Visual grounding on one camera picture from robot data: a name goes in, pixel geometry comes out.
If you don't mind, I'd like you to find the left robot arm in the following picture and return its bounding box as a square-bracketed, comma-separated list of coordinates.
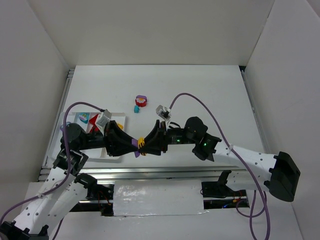
[0, 120, 139, 240]

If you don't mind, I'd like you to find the purple wedge brick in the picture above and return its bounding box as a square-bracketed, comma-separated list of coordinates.
[131, 138, 140, 158]

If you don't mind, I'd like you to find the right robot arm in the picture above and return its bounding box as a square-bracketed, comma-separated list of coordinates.
[137, 116, 301, 202]

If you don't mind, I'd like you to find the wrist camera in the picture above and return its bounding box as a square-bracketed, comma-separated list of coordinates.
[95, 109, 112, 133]
[155, 105, 171, 121]

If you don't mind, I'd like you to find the purple red flower brick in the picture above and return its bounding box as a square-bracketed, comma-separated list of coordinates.
[135, 95, 148, 108]

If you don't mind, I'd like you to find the aluminium frame rail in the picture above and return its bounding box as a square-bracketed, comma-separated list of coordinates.
[80, 166, 245, 183]

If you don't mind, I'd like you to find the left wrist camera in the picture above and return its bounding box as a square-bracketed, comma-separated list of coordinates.
[95, 109, 112, 133]

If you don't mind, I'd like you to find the teal purple brick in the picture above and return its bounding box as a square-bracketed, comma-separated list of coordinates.
[133, 105, 140, 114]

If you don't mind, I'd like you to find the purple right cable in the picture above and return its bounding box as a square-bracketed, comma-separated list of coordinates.
[168, 92, 272, 240]

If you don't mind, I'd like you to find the teal frog brick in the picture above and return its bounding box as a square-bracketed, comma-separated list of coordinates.
[78, 112, 90, 124]

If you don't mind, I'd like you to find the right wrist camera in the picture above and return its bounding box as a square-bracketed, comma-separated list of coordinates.
[155, 105, 171, 121]

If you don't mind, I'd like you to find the yellow striped brick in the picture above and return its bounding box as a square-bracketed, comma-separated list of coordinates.
[138, 137, 147, 156]

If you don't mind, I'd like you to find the white divided tray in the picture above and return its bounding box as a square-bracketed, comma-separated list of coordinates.
[47, 111, 126, 162]

